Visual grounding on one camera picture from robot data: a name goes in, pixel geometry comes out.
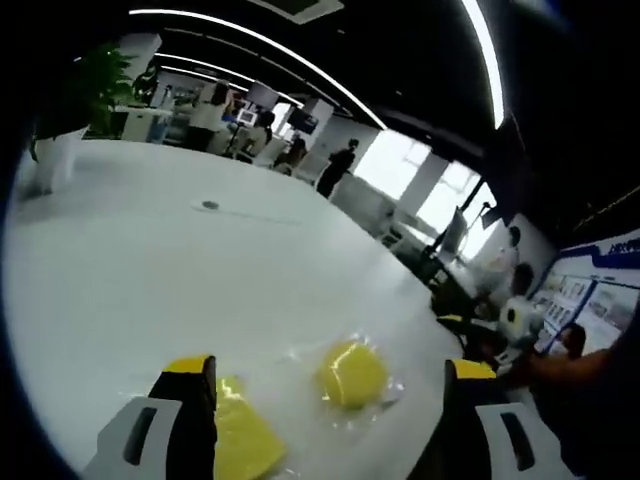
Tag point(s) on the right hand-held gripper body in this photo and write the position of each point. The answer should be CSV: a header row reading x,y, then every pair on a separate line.
x,y
520,317

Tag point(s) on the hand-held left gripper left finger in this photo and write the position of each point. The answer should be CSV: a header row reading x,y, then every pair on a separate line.
x,y
155,440

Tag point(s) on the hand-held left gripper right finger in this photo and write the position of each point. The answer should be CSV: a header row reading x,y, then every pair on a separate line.
x,y
485,440

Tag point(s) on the rectangular yellow silicone block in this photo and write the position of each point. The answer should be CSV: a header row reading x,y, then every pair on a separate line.
x,y
245,435

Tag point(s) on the round yellow silicone block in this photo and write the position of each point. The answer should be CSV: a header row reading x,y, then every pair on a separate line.
x,y
352,375

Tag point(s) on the black tripod stand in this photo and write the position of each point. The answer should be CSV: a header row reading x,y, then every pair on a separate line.
x,y
465,225

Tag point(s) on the dark display screen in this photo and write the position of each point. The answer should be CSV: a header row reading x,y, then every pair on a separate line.
x,y
303,120

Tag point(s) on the wide bright ceiling light strip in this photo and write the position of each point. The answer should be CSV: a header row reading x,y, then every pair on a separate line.
x,y
490,55

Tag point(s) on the hanging monitor screen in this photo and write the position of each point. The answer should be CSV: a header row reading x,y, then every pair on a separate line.
x,y
262,94

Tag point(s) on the long curved ceiling light strip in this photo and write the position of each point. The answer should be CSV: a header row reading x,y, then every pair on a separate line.
x,y
280,50

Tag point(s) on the potted green plant white pot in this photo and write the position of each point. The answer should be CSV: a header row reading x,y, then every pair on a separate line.
x,y
75,100

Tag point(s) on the ceiling air conditioner vent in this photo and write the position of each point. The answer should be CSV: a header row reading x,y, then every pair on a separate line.
x,y
305,7

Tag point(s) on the blue framed wall poster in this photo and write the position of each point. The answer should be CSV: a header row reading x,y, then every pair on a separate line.
x,y
590,290

